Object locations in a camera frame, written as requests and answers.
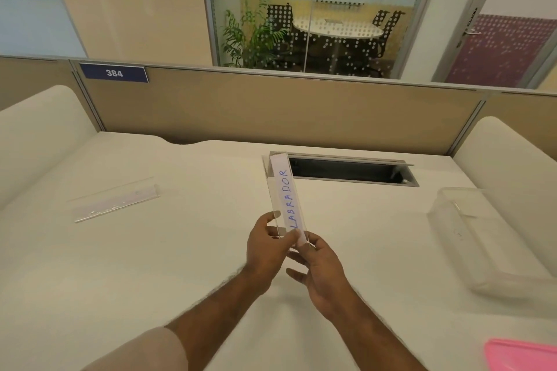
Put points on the round white meeting table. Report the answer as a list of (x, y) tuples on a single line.
[(337, 28)]

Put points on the person's left hand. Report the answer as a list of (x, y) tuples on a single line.
[(261, 253)]

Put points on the blue desk number sign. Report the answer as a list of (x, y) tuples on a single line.
[(114, 73)]

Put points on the person's right hand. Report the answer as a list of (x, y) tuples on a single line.
[(324, 279)]

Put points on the clear plastic container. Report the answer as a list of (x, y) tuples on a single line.
[(483, 236)]

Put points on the person's right forearm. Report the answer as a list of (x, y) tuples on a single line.
[(372, 340)]

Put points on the black meeting room chair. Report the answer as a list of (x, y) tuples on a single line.
[(380, 18), (280, 23), (394, 33)]

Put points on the person's right thumb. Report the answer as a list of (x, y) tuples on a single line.
[(305, 240)]

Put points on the clear acrylic name holder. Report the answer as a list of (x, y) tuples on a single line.
[(275, 192), (115, 201)]

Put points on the person's right middle finger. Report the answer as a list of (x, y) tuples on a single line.
[(296, 276)]

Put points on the white handwritten paper strip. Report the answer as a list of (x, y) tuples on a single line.
[(287, 197)]

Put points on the person's left thumb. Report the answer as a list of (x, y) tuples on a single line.
[(280, 234)]

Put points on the pink plastic lid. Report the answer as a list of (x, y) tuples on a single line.
[(522, 355)]

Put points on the green potted plant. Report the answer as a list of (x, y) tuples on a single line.
[(248, 36)]

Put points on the glass door with maroon film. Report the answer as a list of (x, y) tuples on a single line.
[(496, 49)]

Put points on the beige desk partition panel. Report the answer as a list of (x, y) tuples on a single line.
[(30, 79), (283, 114), (526, 118)]

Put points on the white rounded side divider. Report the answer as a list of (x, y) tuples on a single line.
[(39, 136), (513, 166)]

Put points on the person's left forearm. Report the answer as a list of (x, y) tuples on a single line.
[(213, 316)]

